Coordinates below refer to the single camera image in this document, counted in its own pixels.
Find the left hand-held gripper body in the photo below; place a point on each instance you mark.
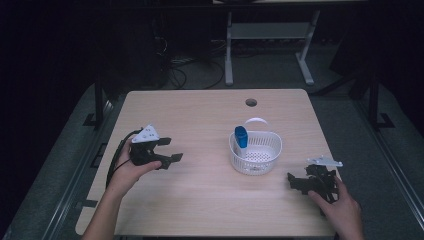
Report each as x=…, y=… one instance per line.
x=144, y=146

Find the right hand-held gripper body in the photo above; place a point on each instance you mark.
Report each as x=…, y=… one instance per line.
x=325, y=181

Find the white plastic basket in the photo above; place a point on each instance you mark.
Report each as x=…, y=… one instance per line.
x=256, y=156

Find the black metal stand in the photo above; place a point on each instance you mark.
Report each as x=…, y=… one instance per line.
x=98, y=100
x=375, y=100

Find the person's right hand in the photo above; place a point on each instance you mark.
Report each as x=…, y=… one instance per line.
x=343, y=210

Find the person's left hand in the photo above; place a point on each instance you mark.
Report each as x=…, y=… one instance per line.
x=128, y=173

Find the white bottle with blue cap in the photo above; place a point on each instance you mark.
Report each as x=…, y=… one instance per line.
x=240, y=138

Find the white metal desk frame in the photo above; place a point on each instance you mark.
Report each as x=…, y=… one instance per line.
x=270, y=31

